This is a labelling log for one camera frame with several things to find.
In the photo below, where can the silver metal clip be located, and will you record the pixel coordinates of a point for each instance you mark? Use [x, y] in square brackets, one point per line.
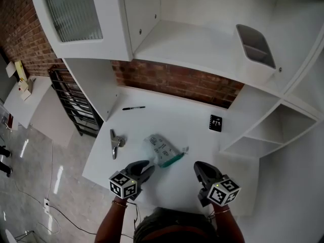
[115, 142]

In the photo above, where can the white shelf cabinet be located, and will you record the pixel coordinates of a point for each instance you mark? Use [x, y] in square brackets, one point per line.
[192, 34]

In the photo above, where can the white box with red dot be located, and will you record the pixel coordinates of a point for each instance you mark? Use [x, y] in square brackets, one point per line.
[25, 88]

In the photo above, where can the white side table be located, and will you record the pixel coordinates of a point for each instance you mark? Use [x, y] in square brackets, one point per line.
[24, 107]

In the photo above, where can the black metal rack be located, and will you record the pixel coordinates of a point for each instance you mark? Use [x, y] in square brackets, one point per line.
[76, 102]

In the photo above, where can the white flat board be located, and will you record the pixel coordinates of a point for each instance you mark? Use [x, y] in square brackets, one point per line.
[10, 70]

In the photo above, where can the ribbed glass cabinet door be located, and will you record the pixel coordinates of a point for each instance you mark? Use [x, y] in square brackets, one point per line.
[73, 14]

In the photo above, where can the small black notebook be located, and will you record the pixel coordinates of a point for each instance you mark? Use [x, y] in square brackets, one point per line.
[215, 123]

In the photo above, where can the yellow and white box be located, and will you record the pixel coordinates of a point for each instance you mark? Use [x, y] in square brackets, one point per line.
[20, 71]

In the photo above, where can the black marker pen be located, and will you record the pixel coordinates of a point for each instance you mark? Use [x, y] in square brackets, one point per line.
[133, 108]

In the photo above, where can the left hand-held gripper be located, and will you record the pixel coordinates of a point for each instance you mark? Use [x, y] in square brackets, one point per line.
[123, 185]

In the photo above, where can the clear printed green zipper pouch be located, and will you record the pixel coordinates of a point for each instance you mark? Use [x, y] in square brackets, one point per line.
[163, 149]

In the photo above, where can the white plastic storage bin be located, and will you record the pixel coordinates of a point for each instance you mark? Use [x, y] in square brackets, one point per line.
[255, 54]

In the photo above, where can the person's right forearm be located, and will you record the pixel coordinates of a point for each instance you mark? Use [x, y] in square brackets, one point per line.
[229, 226]

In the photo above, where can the white floor power strip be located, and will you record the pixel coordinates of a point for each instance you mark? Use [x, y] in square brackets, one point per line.
[46, 203]

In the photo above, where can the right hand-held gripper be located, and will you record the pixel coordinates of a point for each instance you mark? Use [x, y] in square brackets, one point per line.
[222, 192]

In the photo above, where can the person's left forearm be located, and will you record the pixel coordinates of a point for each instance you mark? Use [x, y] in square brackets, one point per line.
[111, 224]

